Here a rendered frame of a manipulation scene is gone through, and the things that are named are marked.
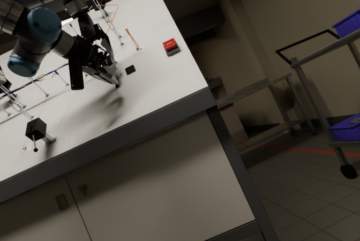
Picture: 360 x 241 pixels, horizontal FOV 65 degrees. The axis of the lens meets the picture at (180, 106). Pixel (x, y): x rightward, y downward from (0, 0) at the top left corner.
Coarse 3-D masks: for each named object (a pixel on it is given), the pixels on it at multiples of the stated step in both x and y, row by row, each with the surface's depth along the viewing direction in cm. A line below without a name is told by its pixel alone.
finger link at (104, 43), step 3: (102, 39) 109; (105, 39) 109; (102, 42) 110; (105, 42) 110; (102, 45) 110; (105, 45) 110; (108, 45) 110; (105, 48) 110; (108, 48) 111; (111, 48) 111; (108, 51) 111; (111, 51) 111; (111, 54) 112
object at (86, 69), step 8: (80, 40) 92; (72, 48) 88; (80, 48) 92; (88, 48) 94; (96, 48) 94; (64, 56) 89; (88, 56) 93; (96, 56) 95; (104, 56) 96; (88, 64) 92; (96, 64) 94; (88, 72) 97; (96, 72) 95
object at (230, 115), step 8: (232, 104) 584; (224, 112) 581; (232, 112) 582; (224, 120) 579; (232, 120) 581; (240, 120) 582; (232, 128) 579; (240, 128) 580; (232, 136) 577; (240, 136) 578
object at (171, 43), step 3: (171, 39) 113; (174, 39) 112; (165, 42) 113; (168, 42) 112; (171, 42) 111; (174, 42) 111; (165, 45) 112; (168, 45) 111; (171, 45) 110; (174, 45) 110; (165, 48) 110; (168, 48) 110; (171, 48) 111
